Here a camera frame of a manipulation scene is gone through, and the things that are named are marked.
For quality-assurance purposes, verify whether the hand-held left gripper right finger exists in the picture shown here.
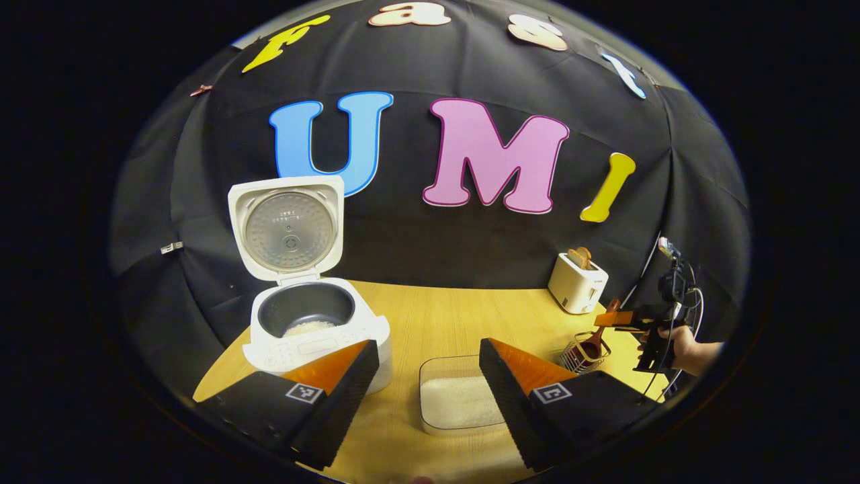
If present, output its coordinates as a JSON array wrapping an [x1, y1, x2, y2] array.
[[478, 338, 662, 474]]

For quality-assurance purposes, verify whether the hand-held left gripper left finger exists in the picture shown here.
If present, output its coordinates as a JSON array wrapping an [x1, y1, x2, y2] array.
[[195, 339, 380, 471]]

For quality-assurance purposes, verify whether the wooden spoon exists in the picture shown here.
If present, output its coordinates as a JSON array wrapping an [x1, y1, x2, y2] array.
[[578, 299, 622, 362]]

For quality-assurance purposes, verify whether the clear plastic rice box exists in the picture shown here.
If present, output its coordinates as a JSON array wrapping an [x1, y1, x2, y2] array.
[[419, 355, 509, 434]]

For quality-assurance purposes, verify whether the wire chopstick holder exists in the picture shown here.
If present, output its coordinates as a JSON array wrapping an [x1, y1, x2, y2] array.
[[560, 331, 612, 374]]

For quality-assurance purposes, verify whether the white rice cooker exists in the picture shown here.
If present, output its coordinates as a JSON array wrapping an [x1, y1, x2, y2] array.
[[227, 176, 394, 395]]

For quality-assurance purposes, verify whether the white rice heap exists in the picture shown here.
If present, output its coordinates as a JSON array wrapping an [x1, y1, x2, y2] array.
[[282, 321, 337, 338]]

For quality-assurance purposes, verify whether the white toaster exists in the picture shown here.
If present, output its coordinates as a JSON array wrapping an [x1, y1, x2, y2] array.
[[548, 252, 609, 315]]

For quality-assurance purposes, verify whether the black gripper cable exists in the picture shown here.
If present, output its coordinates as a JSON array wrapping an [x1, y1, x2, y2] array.
[[638, 286, 704, 404]]

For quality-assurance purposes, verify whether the white toaster cable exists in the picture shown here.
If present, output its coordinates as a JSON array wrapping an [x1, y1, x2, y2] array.
[[619, 232, 664, 309]]

